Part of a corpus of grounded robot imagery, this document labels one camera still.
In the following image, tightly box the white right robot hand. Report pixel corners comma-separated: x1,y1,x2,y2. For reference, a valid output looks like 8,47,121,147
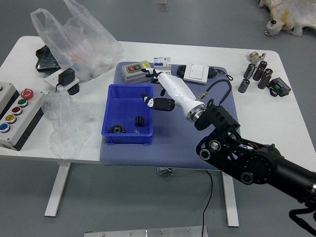
140,68,203,116

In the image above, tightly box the big black gear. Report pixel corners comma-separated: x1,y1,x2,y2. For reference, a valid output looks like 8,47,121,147
109,124,126,134

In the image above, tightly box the blue plastic box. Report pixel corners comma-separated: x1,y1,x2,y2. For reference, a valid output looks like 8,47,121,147
101,83,155,145

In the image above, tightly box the grey push-button control box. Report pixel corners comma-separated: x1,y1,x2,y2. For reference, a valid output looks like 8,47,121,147
0,81,45,151

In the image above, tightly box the white circuit breaker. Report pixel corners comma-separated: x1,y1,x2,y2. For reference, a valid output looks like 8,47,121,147
152,57,173,75

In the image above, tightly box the blue-grey mat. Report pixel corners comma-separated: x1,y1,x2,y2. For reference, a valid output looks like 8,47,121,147
99,61,239,171

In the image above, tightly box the silver metal fitting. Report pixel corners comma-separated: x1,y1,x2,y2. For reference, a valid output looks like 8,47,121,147
247,51,267,64

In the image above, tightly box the black block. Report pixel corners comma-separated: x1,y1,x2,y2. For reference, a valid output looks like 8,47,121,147
66,83,80,96

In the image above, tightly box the large clear plastic bag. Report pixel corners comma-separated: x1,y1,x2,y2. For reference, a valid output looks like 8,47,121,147
30,0,125,83

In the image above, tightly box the black driver module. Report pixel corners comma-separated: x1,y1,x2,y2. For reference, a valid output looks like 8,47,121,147
268,77,292,97

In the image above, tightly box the black power adapter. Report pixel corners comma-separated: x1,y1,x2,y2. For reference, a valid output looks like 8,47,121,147
54,68,76,92

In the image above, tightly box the crumpled clear plastic wrap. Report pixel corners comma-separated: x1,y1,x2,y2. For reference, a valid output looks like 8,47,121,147
41,90,97,159

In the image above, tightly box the white table leg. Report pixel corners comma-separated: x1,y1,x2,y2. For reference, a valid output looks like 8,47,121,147
221,170,239,227
44,161,72,217

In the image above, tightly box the white socket plate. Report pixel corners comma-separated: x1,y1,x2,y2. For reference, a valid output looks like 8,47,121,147
44,70,80,87

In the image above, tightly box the black plastic tray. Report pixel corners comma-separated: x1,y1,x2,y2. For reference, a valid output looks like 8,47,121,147
35,45,61,73

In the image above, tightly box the white wrapped bundle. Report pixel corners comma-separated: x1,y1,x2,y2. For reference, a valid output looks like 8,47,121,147
258,0,316,37

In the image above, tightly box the grey metal plate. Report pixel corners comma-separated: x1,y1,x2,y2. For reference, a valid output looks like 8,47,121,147
83,226,208,237

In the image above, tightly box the white wall switch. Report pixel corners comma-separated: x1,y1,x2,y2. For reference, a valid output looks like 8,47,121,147
183,64,210,85

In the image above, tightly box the black adapter with wires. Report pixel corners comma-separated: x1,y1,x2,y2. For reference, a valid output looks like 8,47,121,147
208,66,234,81

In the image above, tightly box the grey switch box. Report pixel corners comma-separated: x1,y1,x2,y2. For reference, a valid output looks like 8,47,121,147
121,61,153,85

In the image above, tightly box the metal under-table bracket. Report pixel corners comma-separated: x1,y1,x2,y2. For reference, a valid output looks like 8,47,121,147
156,167,175,176

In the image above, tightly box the black floor cable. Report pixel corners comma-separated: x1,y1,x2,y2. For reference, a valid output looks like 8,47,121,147
201,169,213,237

